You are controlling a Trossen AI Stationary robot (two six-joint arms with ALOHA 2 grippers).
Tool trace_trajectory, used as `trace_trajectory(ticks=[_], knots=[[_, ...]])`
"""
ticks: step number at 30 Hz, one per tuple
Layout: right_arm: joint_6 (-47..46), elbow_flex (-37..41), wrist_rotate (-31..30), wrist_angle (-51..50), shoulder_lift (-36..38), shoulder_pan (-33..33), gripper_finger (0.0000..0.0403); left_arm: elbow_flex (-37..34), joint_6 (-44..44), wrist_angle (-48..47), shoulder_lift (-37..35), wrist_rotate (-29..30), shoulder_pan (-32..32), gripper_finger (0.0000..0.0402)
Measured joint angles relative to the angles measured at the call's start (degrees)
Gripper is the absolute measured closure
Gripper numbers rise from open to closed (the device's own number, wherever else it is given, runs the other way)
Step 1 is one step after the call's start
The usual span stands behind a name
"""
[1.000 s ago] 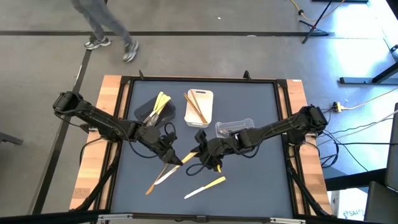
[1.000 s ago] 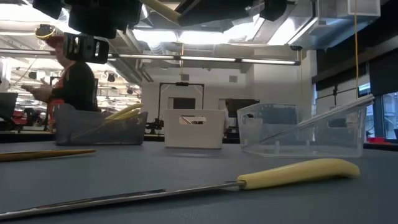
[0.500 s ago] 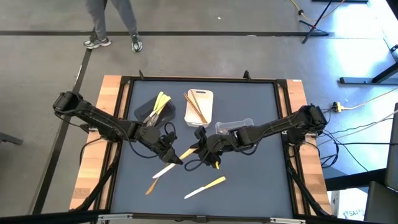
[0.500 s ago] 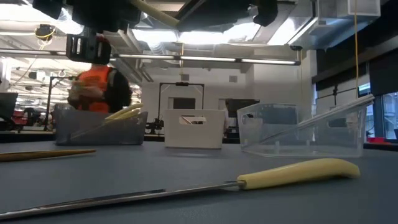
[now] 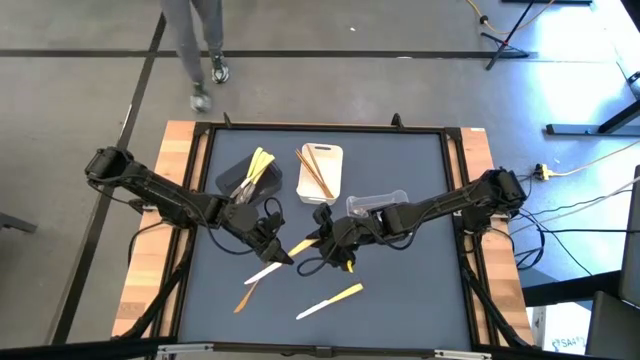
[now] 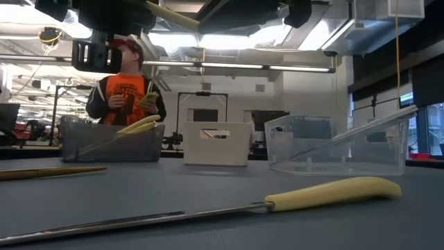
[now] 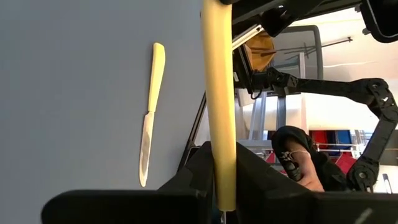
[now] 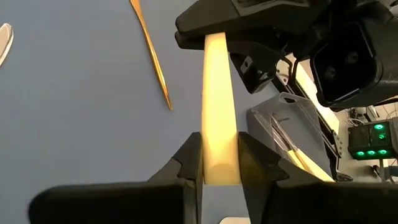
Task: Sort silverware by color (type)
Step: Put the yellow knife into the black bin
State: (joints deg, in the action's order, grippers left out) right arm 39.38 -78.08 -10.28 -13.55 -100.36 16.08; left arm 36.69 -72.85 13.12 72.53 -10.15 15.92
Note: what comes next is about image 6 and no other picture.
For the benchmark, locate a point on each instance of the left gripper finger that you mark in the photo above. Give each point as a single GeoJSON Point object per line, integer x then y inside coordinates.
{"type": "Point", "coordinates": [298, 12]}
{"type": "Point", "coordinates": [236, 17]}

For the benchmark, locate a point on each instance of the smoky dark plastic bin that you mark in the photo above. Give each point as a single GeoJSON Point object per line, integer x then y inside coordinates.
{"type": "Point", "coordinates": [104, 149]}

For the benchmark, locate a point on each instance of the person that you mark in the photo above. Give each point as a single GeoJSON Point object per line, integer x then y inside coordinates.
{"type": "Point", "coordinates": [125, 93]}

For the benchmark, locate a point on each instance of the yellow-green phone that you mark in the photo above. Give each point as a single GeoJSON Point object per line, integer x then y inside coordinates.
{"type": "Point", "coordinates": [148, 99]}

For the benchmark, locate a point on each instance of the clear plastic bin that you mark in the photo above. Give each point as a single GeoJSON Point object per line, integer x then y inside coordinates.
{"type": "Point", "coordinates": [295, 139]}

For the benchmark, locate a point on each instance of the white plastic bin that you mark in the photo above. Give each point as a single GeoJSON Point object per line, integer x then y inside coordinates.
{"type": "Point", "coordinates": [215, 152]}

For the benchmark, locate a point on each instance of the dark background monitor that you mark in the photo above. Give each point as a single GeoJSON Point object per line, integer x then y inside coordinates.
{"type": "Point", "coordinates": [8, 118]}

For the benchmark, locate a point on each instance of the blue-grey table mat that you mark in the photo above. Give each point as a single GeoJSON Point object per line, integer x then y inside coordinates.
{"type": "Point", "coordinates": [173, 184]}

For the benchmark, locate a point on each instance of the red object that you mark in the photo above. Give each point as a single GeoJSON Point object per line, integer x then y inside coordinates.
{"type": "Point", "coordinates": [421, 156]}

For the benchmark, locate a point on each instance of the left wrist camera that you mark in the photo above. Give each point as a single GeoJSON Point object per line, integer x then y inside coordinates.
{"type": "Point", "coordinates": [97, 59]}

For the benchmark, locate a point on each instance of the grey rectangular ceiling duct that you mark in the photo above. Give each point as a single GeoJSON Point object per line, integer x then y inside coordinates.
{"type": "Point", "coordinates": [364, 27]}

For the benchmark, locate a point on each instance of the black rig frame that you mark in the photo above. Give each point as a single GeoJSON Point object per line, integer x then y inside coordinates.
{"type": "Point", "coordinates": [203, 93]}
{"type": "Point", "coordinates": [54, 114]}

